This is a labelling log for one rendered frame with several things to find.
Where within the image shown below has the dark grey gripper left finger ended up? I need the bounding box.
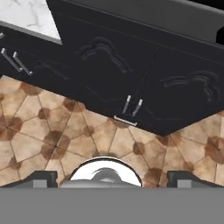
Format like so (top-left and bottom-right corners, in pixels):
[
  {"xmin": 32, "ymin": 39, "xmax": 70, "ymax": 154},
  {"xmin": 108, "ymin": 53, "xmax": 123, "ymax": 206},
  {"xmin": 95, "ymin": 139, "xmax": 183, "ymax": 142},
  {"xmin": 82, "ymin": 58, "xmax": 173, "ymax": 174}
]
[{"xmin": 8, "ymin": 170, "xmax": 59, "ymax": 188}]

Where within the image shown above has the round white and black thing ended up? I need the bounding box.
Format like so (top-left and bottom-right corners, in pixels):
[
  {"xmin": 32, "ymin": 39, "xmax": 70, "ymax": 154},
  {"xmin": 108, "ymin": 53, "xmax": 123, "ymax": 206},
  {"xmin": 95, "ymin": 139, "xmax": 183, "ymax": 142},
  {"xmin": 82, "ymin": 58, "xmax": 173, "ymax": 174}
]
[{"xmin": 68, "ymin": 157, "xmax": 144, "ymax": 188}]

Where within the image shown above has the black carved cupboard door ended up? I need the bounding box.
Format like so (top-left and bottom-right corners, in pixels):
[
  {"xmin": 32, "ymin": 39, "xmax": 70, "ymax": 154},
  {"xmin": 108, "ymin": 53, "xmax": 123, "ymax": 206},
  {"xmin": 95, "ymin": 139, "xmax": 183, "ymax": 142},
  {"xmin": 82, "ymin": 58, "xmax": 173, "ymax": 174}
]
[
  {"xmin": 59, "ymin": 12, "xmax": 160, "ymax": 126},
  {"xmin": 133, "ymin": 43, "xmax": 224, "ymax": 137}
]

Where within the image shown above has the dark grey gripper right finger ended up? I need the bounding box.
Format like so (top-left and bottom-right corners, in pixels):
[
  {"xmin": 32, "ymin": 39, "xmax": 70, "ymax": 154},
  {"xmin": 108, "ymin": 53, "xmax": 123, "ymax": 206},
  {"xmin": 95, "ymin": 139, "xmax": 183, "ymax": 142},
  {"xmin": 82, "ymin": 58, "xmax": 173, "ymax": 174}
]
[{"xmin": 166, "ymin": 170, "xmax": 218, "ymax": 188}]

